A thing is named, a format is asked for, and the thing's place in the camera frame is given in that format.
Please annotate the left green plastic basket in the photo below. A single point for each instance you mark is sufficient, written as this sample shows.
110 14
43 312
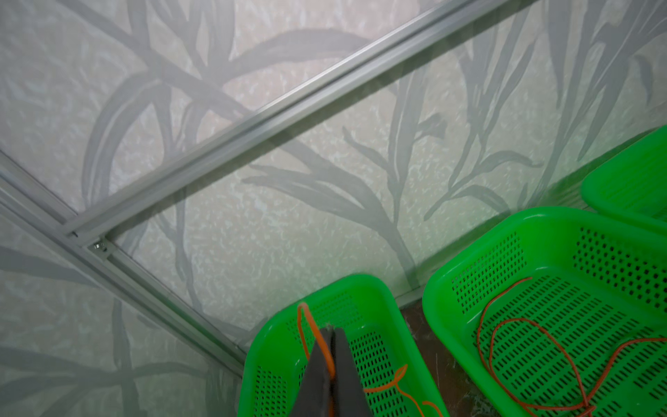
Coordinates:
386 357

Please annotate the green plastic basket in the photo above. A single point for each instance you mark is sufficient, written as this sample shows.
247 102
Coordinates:
558 308
386 357
631 186

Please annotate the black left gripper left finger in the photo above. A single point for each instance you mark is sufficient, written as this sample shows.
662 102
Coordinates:
314 395

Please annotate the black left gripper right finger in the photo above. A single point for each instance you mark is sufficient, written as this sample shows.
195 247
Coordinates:
349 397

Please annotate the right green plastic basket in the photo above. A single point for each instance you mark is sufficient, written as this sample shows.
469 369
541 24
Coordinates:
631 186

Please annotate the aluminium frame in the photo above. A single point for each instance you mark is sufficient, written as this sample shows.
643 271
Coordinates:
82 241

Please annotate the middle green plastic basket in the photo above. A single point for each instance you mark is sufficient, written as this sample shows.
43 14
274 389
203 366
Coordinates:
558 308

